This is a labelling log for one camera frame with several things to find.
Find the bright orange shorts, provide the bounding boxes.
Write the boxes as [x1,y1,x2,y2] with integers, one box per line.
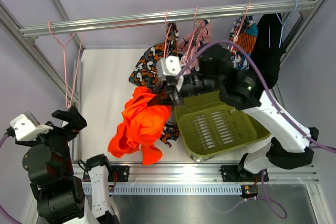
[108,87,171,165]

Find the white slotted cable duct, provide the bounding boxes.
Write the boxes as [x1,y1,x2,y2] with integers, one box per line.
[82,184,243,195]

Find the pink hanger of floral shorts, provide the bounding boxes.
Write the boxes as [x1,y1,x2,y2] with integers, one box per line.
[181,6,208,65]

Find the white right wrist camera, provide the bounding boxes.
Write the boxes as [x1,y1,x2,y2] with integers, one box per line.
[156,56,184,91]

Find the pink floral shorts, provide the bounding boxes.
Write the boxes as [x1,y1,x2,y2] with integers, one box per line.
[177,19,213,72]

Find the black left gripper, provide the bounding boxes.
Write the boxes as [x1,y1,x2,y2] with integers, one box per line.
[16,104,86,175]

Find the grey orange camouflage shorts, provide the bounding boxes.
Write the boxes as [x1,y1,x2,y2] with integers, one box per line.
[128,23,182,148]

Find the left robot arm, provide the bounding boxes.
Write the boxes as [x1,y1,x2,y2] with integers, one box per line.
[10,106,119,223]

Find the aluminium frame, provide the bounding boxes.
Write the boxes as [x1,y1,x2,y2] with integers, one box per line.
[0,0,336,224]

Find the light blue hanger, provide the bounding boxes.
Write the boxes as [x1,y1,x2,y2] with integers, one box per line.
[276,0,298,48]

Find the pink hanger of camouflage shorts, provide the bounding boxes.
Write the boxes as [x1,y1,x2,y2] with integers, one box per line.
[163,10,172,58]

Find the olive green plastic basket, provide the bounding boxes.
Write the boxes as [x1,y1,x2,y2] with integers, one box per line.
[174,91,271,162]

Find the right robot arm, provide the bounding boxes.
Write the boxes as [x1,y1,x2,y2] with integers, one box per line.
[149,44,318,181]

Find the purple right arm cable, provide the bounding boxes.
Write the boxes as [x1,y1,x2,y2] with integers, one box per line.
[174,39,336,219]

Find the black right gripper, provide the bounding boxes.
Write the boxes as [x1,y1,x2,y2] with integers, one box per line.
[146,72,223,107]

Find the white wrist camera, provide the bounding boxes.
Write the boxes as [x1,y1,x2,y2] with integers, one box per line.
[156,56,184,91]
[9,112,53,142]

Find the blue orange patterned shorts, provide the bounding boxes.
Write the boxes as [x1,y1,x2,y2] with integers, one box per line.
[227,15,258,70]

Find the pink hanger of orange shorts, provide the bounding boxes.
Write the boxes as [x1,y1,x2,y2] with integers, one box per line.
[48,20,85,111]

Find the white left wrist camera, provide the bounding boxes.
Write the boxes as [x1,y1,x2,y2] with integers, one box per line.
[9,112,53,142]

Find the black mesh shorts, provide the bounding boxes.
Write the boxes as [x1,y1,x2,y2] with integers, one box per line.
[250,14,286,89]

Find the pink hanger of blue shorts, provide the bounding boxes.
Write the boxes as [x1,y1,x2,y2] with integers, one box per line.
[229,2,250,43]

